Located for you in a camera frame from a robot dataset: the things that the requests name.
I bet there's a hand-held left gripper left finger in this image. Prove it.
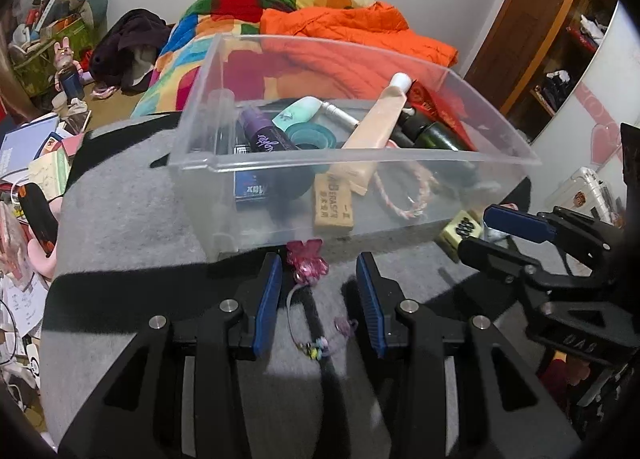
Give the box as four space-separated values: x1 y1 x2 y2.
57 251 283 459

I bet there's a teal tape roll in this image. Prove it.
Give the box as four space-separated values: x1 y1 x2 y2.
289 123 337 151

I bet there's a wooden wardrobe shelf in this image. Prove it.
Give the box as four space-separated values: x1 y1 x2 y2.
530 0 621 145

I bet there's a white sliding wardrobe door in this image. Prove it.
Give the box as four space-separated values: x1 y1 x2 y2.
530 0 640 220

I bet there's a pale green notebook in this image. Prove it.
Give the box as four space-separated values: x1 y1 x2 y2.
27 152 71 201

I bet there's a pink plastic toy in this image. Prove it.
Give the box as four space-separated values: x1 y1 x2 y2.
25 199 63 281

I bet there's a braided rope bracelet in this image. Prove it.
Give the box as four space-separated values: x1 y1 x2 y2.
372 162 441 221

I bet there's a clear plastic storage bin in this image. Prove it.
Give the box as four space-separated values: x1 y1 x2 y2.
168 33 543 262

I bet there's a dark green bottle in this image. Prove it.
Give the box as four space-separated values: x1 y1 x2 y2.
397 112 481 175

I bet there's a small photo frame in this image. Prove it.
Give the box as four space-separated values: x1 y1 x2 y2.
65 112 93 135

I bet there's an orange duvet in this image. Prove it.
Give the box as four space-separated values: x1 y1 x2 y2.
222 2 458 90

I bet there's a small blue box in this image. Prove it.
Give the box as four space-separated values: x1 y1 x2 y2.
234 144 273 210

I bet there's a brown wooden door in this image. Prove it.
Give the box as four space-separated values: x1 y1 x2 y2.
462 0 581 115

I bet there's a green storage bag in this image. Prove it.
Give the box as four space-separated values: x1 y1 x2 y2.
12 14 98 97

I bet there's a black oblong case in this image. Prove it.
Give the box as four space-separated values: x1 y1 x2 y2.
19 182 60 257

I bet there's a pink bunny toy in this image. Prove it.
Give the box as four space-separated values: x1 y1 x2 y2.
52 36 86 100

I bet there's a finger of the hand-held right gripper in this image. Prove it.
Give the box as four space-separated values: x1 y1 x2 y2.
484 206 626 280
457 234 596 292

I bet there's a colourful patchwork blanket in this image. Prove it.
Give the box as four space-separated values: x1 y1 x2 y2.
131 0 376 120

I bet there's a mint green bottle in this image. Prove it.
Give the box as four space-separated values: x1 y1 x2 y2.
271 96 322 132

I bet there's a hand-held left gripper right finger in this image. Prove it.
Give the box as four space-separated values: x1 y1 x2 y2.
356 251 583 459

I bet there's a beige eraser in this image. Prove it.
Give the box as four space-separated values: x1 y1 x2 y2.
314 173 355 232

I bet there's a beige cosmetic tube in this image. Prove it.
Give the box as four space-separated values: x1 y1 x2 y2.
327 72 413 197

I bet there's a white floral pen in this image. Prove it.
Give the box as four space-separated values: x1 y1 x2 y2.
320 100 361 132

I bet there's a red envelope gold print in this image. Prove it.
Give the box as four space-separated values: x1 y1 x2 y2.
407 82 453 115

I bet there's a pink charm keychain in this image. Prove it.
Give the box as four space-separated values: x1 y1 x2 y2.
285 239 358 362

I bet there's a white plastic case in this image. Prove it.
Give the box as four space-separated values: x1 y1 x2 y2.
545 166 626 230

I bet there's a red packet white figure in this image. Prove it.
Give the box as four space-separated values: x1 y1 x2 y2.
435 99 478 152

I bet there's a purple cosmetic tube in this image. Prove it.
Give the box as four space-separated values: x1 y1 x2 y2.
239 108 306 205

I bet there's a yellow-green combination lock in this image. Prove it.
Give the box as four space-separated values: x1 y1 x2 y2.
439 210 483 260

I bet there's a dark clothes pile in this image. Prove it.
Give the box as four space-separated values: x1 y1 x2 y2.
89 9 173 92

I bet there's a grey black blanket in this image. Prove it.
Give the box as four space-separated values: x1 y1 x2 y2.
42 104 581 459

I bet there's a pink book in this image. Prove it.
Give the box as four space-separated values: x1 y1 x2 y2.
50 132 86 158

